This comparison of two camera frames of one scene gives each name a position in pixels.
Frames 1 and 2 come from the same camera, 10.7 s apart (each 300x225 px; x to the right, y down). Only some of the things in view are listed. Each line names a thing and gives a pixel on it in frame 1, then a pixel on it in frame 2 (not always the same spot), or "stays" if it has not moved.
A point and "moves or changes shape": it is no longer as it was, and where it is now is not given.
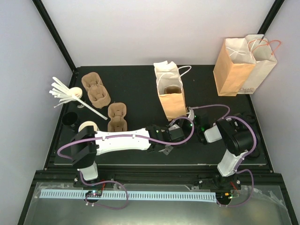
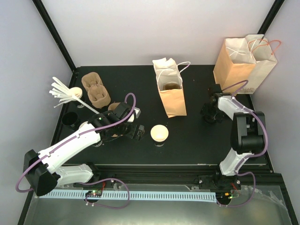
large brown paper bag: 233,66 stays
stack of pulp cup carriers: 99,94 stays
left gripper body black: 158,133 to 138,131
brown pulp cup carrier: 168,90 moves or changes shape
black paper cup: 168,148 moves or changes shape
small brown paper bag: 168,78 stays
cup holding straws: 76,91 stays
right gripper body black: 186,127 to 212,112
